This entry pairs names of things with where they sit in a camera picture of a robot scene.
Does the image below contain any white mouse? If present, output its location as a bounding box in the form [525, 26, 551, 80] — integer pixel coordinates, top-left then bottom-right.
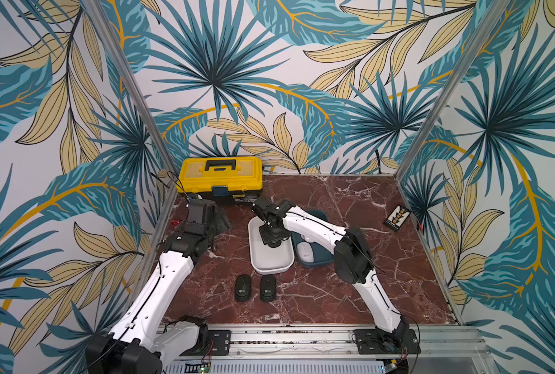
[299, 232, 313, 242]
[296, 242, 314, 263]

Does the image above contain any black mouse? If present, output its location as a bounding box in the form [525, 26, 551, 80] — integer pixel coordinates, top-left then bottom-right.
[260, 274, 277, 302]
[235, 274, 252, 302]

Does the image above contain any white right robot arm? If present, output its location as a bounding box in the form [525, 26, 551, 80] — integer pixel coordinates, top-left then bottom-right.
[252, 197, 410, 347]

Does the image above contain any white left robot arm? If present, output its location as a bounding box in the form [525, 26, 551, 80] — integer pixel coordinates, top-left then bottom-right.
[85, 199, 231, 373]

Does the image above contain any white storage tray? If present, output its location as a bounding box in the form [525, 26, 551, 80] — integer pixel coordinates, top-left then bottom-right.
[248, 218, 295, 276]

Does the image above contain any teal storage tray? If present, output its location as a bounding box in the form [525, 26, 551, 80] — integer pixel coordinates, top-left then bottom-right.
[291, 207, 334, 268]

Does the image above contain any small black patterned box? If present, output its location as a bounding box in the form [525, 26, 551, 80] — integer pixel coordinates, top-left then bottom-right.
[384, 204, 412, 232]

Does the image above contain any yellow black toolbox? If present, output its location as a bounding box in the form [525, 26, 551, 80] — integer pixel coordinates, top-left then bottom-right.
[176, 157, 263, 205]

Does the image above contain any left aluminium corner post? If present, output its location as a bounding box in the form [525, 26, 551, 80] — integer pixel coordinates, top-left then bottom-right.
[83, 0, 178, 175]

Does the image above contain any aluminium corner post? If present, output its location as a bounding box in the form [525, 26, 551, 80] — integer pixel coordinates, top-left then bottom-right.
[395, 0, 510, 182]
[83, 0, 178, 175]

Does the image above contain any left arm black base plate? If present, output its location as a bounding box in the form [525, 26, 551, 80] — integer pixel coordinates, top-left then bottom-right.
[179, 330, 232, 357]

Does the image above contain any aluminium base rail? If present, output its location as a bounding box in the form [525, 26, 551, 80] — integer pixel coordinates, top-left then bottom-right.
[164, 324, 499, 373]

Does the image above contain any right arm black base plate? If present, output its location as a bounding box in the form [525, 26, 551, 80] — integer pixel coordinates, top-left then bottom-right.
[353, 329, 422, 356]

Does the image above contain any right aluminium corner post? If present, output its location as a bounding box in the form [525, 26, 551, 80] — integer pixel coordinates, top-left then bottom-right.
[395, 0, 510, 182]

